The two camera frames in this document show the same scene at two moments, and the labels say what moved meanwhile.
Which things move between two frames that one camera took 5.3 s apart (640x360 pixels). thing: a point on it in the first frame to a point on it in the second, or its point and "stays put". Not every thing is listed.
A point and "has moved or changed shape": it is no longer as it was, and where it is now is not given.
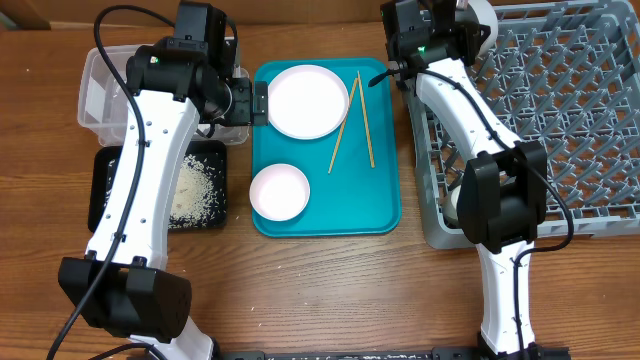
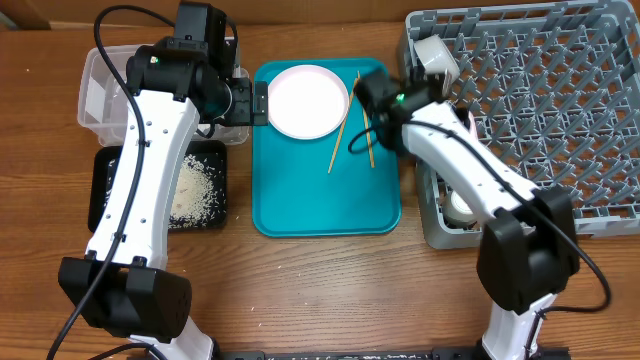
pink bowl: x=279 y=192 has moved or changed shape
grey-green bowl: x=481 y=11 has moved or changed shape
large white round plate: x=309 y=102 stays put
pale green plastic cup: x=449 y=207 stays put
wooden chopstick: x=343 y=126 stays put
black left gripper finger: x=260 y=103 stays put
